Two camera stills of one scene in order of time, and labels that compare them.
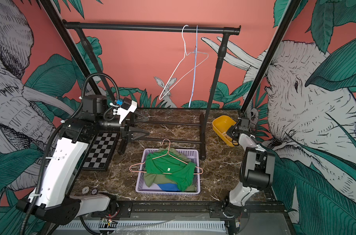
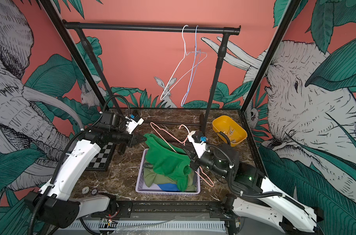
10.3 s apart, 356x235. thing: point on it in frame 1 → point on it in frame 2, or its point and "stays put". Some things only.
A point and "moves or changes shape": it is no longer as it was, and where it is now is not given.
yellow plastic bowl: x=221 y=124 stays put
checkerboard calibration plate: x=100 y=155 stays put
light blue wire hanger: x=189 y=105 moves or changes shape
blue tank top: x=169 y=187 stays put
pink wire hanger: x=163 y=154 → x=212 y=185
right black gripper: x=230 y=130 → x=195 y=162
